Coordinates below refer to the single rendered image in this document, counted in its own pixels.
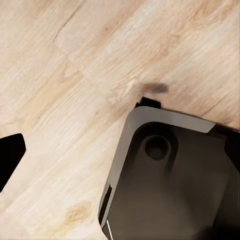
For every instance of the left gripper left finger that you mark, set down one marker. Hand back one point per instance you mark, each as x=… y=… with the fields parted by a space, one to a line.
x=12 y=150

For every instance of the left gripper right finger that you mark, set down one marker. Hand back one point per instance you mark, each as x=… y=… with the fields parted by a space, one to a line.
x=232 y=149

